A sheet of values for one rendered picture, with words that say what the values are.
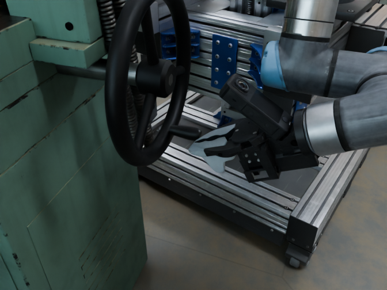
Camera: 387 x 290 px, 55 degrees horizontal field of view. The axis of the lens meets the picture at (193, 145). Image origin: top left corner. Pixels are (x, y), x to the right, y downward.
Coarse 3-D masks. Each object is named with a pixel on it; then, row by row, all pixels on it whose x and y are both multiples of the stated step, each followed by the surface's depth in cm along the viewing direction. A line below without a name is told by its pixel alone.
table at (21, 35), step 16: (0, 16) 55; (16, 16) 55; (0, 32) 50; (16, 32) 53; (32, 32) 56; (0, 48) 50; (16, 48) 53; (32, 48) 55; (48, 48) 54; (64, 48) 54; (80, 48) 53; (96, 48) 56; (0, 64) 51; (16, 64) 54; (64, 64) 55; (80, 64) 54
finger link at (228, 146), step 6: (228, 144) 57; (234, 144) 56; (240, 144) 55; (246, 144) 56; (204, 150) 60; (210, 150) 58; (216, 150) 58; (222, 150) 57; (228, 150) 56; (234, 150) 56; (240, 150) 55; (222, 156) 57; (228, 156) 57
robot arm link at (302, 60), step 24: (288, 0) 56; (312, 0) 53; (336, 0) 54; (288, 24) 56; (312, 24) 54; (288, 48) 56; (312, 48) 55; (264, 72) 58; (288, 72) 57; (312, 72) 56
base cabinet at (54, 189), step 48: (96, 96) 76; (48, 144) 64; (96, 144) 80; (0, 192) 55; (48, 192) 67; (96, 192) 83; (0, 240) 60; (48, 240) 69; (96, 240) 88; (144, 240) 121; (0, 288) 70; (48, 288) 72; (96, 288) 92
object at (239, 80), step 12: (228, 84) 53; (240, 84) 53; (228, 96) 53; (240, 96) 53; (252, 96) 54; (264, 96) 56; (240, 108) 54; (252, 108) 53; (264, 108) 54; (276, 108) 55; (252, 120) 54; (264, 120) 53; (276, 120) 53; (288, 120) 55; (276, 132) 54
